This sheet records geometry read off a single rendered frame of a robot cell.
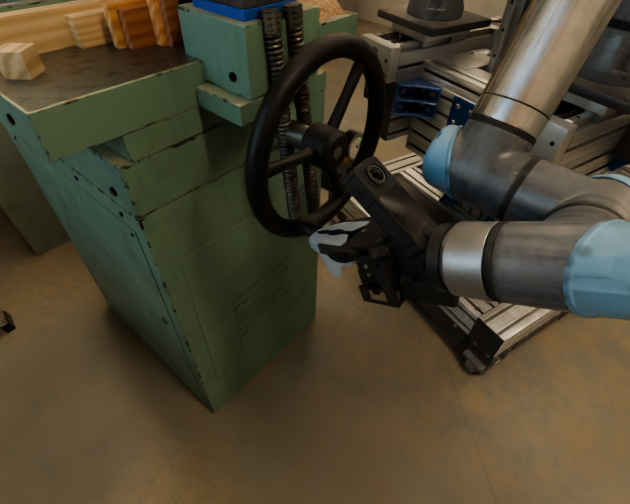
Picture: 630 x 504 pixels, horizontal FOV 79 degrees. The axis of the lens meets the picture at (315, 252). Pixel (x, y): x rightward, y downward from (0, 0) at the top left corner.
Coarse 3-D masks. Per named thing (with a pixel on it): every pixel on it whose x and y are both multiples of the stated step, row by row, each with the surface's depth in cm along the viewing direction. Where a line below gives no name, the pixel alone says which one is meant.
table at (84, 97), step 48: (96, 48) 55; (144, 48) 56; (0, 96) 44; (48, 96) 44; (96, 96) 45; (144, 96) 49; (192, 96) 55; (240, 96) 52; (48, 144) 43; (96, 144) 48
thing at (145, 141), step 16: (192, 112) 56; (208, 112) 58; (144, 128) 51; (160, 128) 53; (176, 128) 55; (192, 128) 57; (208, 128) 59; (112, 144) 54; (128, 144) 51; (144, 144) 52; (160, 144) 54
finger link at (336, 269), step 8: (312, 240) 51; (320, 240) 49; (328, 240) 48; (336, 240) 47; (344, 240) 46; (312, 248) 51; (328, 264) 51; (336, 264) 49; (344, 264) 48; (352, 264) 47; (336, 272) 50
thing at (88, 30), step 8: (72, 16) 53; (80, 16) 53; (88, 16) 54; (96, 16) 54; (104, 16) 55; (72, 24) 53; (80, 24) 53; (88, 24) 54; (96, 24) 55; (104, 24) 56; (72, 32) 54; (80, 32) 54; (88, 32) 55; (96, 32) 55; (104, 32) 56; (80, 40) 54; (88, 40) 55; (96, 40) 56; (104, 40) 57; (112, 40) 57
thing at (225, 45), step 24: (192, 24) 50; (216, 24) 47; (240, 24) 45; (312, 24) 53; (192, 48) 53; (216, 48) 50; (240, 48) 47; (264, 48) 48; (288, 48) 52; (216, 72) 52; (240, 72) 49; (264, 72) 50
